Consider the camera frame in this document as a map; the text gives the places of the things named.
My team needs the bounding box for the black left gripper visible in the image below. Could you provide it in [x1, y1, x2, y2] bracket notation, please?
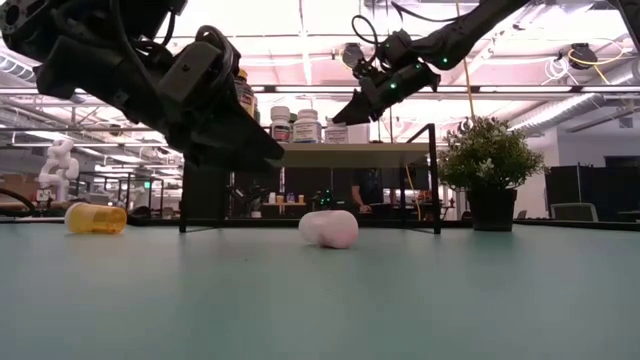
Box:
[37, 29, 285, 161]

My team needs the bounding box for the long ceiling light strip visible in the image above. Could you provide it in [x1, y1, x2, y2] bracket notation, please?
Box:
[249, 85, 640, 96]

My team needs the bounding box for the black ceiling cable reel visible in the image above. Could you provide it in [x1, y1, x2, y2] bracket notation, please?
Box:
[569, 42, 600, 71]
[342, 42, 365, 70]

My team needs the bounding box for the orange cable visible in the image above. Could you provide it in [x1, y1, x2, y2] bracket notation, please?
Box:
[454, 0, 476, 122]

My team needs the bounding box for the plain frosted white bottle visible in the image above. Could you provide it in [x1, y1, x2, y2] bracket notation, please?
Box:
[297, 209, 360, 251]

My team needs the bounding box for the gray office chair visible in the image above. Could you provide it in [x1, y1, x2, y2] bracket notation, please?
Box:
[549, 202, 600, 223]

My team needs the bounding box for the green table mat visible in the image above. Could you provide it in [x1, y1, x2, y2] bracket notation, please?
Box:
[0, 222, 640, 360]

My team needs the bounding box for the small white bottle red label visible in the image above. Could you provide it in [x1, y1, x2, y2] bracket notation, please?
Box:
[269, 105, 294, 145]

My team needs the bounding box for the green potted plant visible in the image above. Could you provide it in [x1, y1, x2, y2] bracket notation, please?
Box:
[437, 115, 547, 233]

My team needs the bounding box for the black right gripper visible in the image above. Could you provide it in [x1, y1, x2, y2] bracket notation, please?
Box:
[332, 28, 442, 125]

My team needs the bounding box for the wooden shelf black metal frame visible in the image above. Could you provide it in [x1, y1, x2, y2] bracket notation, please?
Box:
[178, 121, 444, 236]

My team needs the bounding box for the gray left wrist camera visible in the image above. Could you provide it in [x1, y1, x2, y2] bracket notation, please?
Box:
[158, 41, 224, 104]

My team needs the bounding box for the black room partition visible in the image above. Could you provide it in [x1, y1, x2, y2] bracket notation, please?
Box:
[544, 154, 640, 225]

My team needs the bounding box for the person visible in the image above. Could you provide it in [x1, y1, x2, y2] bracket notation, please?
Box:
[349, 168, 387, 216]

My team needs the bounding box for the orange translucent pill vial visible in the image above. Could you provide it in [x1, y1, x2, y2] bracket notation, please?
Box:
[63, 201, 128, 236]

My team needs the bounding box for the white melatonin bottle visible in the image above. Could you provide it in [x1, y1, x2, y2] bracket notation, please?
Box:
[292, 108, 324, 145]

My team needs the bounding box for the yellow fish oil bottle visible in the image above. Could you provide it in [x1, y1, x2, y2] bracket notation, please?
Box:
[233, 68, 259, 124]

